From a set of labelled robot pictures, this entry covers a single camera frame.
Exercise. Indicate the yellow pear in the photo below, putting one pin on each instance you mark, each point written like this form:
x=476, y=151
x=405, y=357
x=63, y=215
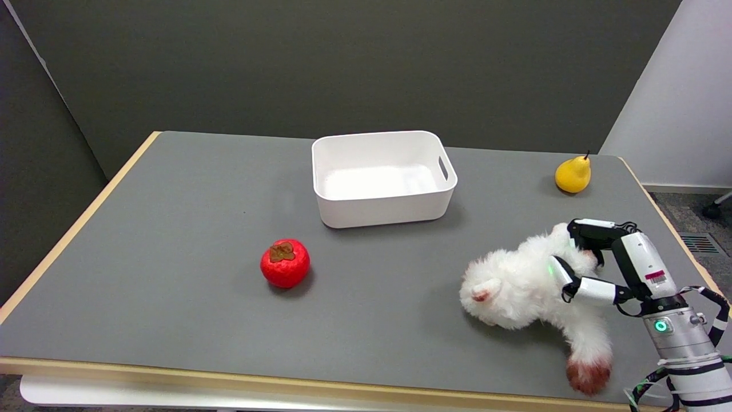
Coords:
x=572, y=175

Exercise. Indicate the white plastic bin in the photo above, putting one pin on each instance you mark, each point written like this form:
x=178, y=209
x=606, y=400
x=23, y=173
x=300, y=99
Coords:
x=377, y=183

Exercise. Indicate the white fluffy plush toy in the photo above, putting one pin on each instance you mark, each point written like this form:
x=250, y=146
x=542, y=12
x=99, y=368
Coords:
x=514, y=286

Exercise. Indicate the black chair caster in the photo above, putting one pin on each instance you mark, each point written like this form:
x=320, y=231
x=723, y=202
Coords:
x=712, y=209

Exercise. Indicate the metal floor vent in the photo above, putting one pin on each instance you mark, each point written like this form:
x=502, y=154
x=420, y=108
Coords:
x=699, y=244

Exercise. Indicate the red persimmon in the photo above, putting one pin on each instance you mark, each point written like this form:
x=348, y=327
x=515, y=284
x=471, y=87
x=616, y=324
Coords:
x=285, y=264

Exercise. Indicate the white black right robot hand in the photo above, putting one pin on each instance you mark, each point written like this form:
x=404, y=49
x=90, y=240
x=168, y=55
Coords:
x=640, y=263

